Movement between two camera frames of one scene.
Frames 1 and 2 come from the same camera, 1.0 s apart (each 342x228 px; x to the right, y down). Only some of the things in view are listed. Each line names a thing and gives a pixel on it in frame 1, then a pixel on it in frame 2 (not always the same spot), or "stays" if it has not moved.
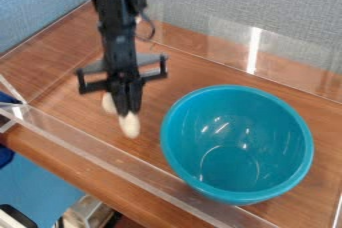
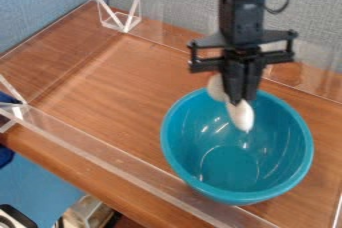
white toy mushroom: [129, 120] to [241, 112]
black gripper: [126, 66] to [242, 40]
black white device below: [14, 219] stays
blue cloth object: [7, 154] stays
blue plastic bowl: [238, 143] stays
